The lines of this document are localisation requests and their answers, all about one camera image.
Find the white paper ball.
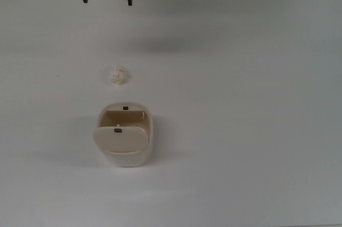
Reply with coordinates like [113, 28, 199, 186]
[108, 63, 129, 85]

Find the small cream bin with lid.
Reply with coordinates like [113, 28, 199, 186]
[92, 102, 154, 168]

